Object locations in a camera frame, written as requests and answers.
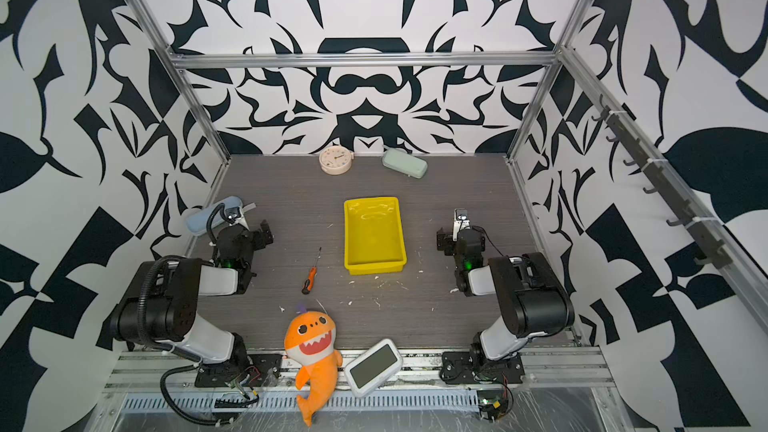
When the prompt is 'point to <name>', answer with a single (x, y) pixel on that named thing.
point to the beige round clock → (336, 159)
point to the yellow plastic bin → (374, 236)
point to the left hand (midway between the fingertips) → (247, 220)
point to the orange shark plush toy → (310, 338)
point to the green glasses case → (405, 162)
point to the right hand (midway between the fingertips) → (461, 224)
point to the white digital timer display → (372, 368)
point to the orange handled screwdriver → (308, 283)
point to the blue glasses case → (197, 222)
